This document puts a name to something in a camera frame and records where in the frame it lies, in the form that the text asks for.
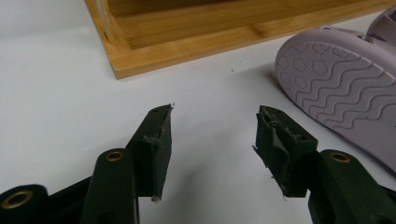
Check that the bamboo shoe rack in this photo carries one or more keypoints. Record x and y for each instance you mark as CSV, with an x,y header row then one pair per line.
x,y
199,34

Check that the lilac sandal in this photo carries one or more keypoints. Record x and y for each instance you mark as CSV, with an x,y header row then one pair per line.
x,y
345,84

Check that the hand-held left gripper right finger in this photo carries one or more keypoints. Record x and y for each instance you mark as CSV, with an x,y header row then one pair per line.
x,y
285,155

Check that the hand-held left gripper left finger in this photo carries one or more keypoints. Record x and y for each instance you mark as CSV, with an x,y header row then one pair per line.
x,y
155,155

